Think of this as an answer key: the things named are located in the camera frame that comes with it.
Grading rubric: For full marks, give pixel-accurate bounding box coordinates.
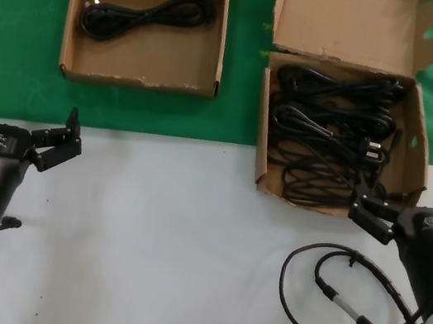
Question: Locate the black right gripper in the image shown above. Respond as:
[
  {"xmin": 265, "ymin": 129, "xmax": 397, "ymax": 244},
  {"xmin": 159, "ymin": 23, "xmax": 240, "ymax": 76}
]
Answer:
[{"xmin": 331, "ymin": 160, "xmax": 433, "ymax": 324}]

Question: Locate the black power cord white-pin plug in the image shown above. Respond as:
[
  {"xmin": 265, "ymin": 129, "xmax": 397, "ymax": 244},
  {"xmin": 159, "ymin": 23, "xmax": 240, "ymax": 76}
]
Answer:
[{"xmin": 74, "ymin": 0, "xmax": 221, "ymax": 61}]

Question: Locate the shallow brown cardboard box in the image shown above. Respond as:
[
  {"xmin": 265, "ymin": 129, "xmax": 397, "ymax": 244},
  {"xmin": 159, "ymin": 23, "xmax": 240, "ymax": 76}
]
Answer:
[{"xmin": 34, "ymin": 0, "xmax": 237, "ymax": 107}]

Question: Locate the torn brown cardboard box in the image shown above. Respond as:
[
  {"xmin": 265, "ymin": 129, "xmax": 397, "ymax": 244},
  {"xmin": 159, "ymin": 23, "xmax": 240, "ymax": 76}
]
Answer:
[{"xmin": 240, "ymin": 0, "xmax": 433, "ymax": 232}]

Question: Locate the green cloth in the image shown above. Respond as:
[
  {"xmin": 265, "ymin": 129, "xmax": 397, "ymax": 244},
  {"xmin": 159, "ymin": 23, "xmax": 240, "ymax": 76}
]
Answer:
[{"xmin": 0, "ymin": 0, "xmax": 433, "ymax": 199}]

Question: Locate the black power cord silver-pin plug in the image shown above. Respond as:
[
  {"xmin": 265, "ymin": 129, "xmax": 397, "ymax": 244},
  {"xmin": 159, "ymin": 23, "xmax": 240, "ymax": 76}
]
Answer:
[{"xmin": 259, "ymin": 119, "xmax": 404, "ymax": 222}]

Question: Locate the small black cable connector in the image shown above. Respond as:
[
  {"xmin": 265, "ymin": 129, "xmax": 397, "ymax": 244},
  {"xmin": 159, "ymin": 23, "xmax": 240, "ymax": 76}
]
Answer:
[{"xmin": 0, "ymin": 215, "xmax": 24, "ymax": 238}]

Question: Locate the black robot cable silver connector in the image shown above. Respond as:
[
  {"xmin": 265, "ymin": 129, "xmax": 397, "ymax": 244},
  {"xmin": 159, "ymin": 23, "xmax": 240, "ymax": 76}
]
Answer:
[{"xmin": 305, "ymin": 246, "xmax": 433, "ymax": 324}]

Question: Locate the black bundled power cord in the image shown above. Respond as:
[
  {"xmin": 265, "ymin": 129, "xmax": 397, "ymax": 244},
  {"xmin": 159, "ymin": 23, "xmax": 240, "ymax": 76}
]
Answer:
[
  {"xmin": 274, "ymin": 57, "xmax": 409, "ymax": 111},
  {"xmin": 270, "ymin": 88, "xmax": 402, "ymax": 149}
]

